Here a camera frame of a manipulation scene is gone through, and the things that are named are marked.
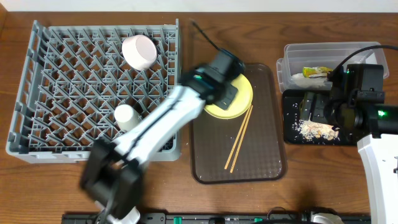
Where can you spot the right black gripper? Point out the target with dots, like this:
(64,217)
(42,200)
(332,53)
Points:
(315,106)

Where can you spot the small white cup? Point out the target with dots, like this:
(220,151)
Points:
(127,118)

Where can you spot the right wooden chopstick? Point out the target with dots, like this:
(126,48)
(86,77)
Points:
(239,140)

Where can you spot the grey plastic dishwasher rack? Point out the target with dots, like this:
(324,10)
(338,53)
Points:
(73,79)

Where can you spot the wooden chopstick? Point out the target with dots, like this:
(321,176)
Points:
(234,152)
(239,140)

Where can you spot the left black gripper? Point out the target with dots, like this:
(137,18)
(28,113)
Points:
(227,97)

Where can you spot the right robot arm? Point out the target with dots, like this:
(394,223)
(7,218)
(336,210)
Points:
(378,152)

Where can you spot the green snack wrapper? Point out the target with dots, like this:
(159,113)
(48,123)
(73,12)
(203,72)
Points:
(316,72)

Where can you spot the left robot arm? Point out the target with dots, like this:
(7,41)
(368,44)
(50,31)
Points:
(114,173)

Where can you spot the clear plastic waste bin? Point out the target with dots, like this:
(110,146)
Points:
(324,54)

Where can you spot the white paper napkin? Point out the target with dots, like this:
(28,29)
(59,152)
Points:
(316,82)

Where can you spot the pink white bowl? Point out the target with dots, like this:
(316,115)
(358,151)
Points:
(139,52)

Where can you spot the rice food scraps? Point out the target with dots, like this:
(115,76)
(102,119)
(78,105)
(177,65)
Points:
(309,130)

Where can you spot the yellow round plate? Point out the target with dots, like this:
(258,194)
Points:
(239,105)

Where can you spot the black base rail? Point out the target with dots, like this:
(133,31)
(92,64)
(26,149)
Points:
(156,218)

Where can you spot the brown plastic serving tray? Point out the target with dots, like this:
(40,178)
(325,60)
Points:
(262,155)

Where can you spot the black rectangular tray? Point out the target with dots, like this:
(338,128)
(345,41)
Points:
(291,100)

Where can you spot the left wooden chopstick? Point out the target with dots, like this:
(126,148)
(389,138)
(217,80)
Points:
(234,152)

